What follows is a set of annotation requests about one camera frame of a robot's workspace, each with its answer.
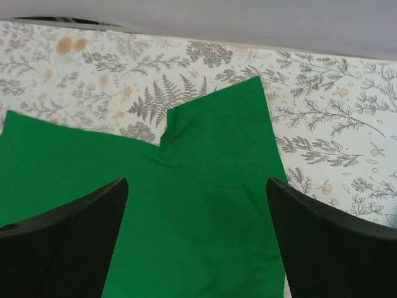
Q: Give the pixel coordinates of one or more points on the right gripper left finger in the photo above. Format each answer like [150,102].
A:
[66,251]

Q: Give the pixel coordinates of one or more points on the floral tablecloth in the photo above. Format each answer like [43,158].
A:
[334,117]

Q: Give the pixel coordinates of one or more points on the green t-shirt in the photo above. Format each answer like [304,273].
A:
[197,221]

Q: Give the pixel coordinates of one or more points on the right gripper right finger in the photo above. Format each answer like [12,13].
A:
[327,252]

